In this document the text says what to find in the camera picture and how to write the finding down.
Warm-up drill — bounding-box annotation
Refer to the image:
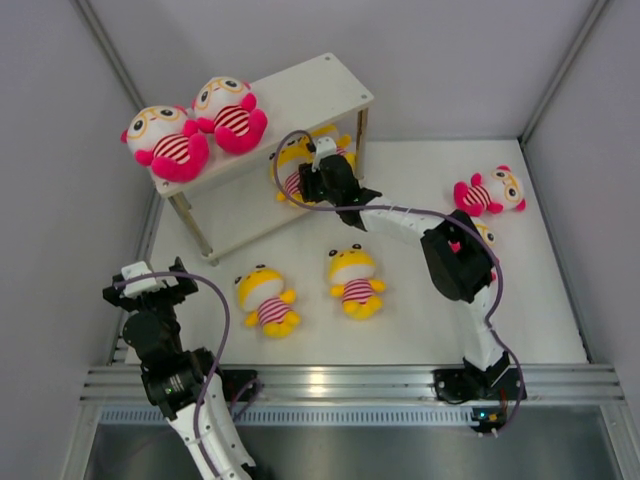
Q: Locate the black connector with led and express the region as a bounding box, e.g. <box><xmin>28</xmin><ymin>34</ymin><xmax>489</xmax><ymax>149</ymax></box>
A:
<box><xmin>471</xmin><ymin>408</ymin><xmax>507</xmax><ymax>437</ymax></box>

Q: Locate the yellow plush toy on shelf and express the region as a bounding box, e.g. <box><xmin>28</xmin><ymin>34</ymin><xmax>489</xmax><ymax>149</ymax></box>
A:
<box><xmin>312</xmin><ymin>124</ymin><xmax>356</xmax><ymax>170</ymax></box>

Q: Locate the yellow plush toy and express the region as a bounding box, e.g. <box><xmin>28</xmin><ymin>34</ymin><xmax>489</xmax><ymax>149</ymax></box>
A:
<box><xmin>327</xmin><ymin>243</ymin><xmax>387</xmax><ymax>321</ymax></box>
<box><xmin>268</xmin><ymin>137</ymin><xmax>313</xmax><ymax>202</ymax></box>
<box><xmin>234</xmin><ymin>264</ymin><xmax>301</xmax><ymax>339</ymax></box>
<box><xmin>312</xmin><ymin>124</ymin><xmax>356</xmax><ymax>170</ymax></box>

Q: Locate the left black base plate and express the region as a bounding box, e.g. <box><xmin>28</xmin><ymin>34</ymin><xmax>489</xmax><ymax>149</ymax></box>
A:
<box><xmin>219</xmin><ymin>369</ymin><xmax>258</xmax><ymax>403</ymax></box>

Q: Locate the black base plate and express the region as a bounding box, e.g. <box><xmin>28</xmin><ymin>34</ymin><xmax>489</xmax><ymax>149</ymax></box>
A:
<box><xmin>433</xmin><ymin>367</ymin><xmax>528</xmax><ymax>404</ymax></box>
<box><xmin>219</xmin><ymin>369</ymin><xmax>258</xmax><ymax>403</ymax></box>

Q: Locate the pink plush toy near right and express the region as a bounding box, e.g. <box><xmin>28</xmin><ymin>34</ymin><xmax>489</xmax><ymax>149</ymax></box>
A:
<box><xmin>449</xmin><ymin>216</ymin><xmax>496</xmax><ymax>253</ymax></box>

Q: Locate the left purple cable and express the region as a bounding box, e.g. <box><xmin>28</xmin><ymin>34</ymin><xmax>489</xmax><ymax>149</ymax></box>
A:
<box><xmin>113</xmin><ymin>273</ymin><xmax>264</xmax><ymax>476</ymax></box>

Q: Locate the white two-tier shelf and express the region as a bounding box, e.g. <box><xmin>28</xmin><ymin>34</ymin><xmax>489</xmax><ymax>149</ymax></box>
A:
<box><xmin>151</xmin><ymin>53</ymin><xmax>374</xmax><ymax>264</ymax></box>

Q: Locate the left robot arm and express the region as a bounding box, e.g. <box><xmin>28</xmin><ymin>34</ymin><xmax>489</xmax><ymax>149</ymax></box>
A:
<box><xmin>103</xmin><ymin>258</ymin><xmax>258</xmax><ymax>479</ymax></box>

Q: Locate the pink plush toy far right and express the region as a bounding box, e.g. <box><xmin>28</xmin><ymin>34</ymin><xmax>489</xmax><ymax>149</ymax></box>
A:
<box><xmin>453</xmin><ymin>165</ymin><xmax>527</xmax><ymax>217</ymax></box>

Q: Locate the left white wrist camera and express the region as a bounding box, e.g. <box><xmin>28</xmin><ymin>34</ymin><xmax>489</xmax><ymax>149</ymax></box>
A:
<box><xmin>121</xmin><ymin>261</ymin><xmax>166</xmax><ymax>299</ymax></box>

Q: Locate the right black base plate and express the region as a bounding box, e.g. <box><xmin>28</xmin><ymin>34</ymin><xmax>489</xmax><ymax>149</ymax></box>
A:
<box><xmin>433</xmin><ymin>367</ymin><xmax>528</xmax><ymax>404</ymax></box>

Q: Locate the aluminium rail frame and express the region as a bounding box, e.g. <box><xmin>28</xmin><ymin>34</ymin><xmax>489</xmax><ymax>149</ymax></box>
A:
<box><xmin>79</xmin><ymin>363</ymin><xmax>626</xmax><ymax>426</ymax></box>

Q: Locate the pink plush toy left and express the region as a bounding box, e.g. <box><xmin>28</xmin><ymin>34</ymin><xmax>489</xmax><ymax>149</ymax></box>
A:
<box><xmin>120</xmin><ymin>105</ymin><xmax>210</xmax><ymax>183</ymax></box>

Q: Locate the pink plush toy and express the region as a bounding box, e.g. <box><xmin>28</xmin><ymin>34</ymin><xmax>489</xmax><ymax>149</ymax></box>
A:
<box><xmin>120</xmin><ymin>105</ymin><xmax>210</xmax><ymax>183</ymax></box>
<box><xmin>191</xmin><ymin>76</ymin><xmax>268</xmax><ymax>156</ymax></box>
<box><xmin>449</xmin><ymin>216</ymin><xmax>496</xmax><ymax>253</ymax></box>
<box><xmin>453</xmin><ymin>165</ymin><xmax>527</xmax><ymax>217</ymax></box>

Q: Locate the purple cable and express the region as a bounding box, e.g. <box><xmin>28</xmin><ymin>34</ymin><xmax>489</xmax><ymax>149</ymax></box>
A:
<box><xmin>272</xmin><ymin>129</ymin><xmax>527</xmax><ymax>433</ymax></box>
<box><xmin>113</xmin><ymin>273</ymin><xmax>264</xmax><ymax>476</ymax></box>

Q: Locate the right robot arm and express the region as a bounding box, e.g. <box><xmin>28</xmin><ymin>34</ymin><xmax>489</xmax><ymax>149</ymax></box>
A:
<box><xmin>298</xmin><ymin>155</ymin><xmax>510</xmax><ymax>397</ymax></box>

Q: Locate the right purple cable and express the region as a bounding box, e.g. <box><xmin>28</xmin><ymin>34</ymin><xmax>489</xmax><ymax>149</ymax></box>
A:
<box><xmin>272</xmin><ymin>129</ymin><xmax>527</xmax><ymax>433</ymax></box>

